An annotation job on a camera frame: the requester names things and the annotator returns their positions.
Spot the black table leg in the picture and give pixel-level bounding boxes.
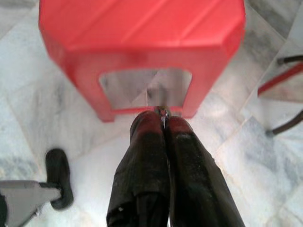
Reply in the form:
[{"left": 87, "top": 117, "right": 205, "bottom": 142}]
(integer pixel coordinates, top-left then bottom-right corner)
[{"left": 267, "top": 114, "right": 303, "bottom": 136}]

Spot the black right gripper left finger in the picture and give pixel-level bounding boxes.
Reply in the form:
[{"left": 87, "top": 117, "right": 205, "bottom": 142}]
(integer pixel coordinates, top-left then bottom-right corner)
[{"left": 106, "top": 111, "right": 170, "bottom": 227}]

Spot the red plastic stool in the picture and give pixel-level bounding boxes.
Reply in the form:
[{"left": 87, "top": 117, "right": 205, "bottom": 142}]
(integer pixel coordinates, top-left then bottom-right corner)
[{"left": 38, "top": 0, "right": 247, "bottom": 122}]

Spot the robot silver leg black foot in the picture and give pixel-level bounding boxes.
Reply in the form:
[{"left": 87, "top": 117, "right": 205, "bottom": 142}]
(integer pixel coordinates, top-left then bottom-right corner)
[{"left": 0, "top": 148, "right": 74, "bottom": 227}]

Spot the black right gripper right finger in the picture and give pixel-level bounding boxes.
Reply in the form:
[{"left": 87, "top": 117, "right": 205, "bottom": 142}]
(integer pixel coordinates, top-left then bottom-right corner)
[{"left": 165, "top": 115, "right": 247, "bottom": 227}]

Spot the marble pattern folding table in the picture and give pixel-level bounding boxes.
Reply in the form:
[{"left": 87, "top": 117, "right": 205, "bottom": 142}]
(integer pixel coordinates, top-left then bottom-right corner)
[{"left": 257, "top": 54, "right": 303, "bottom": 96}]

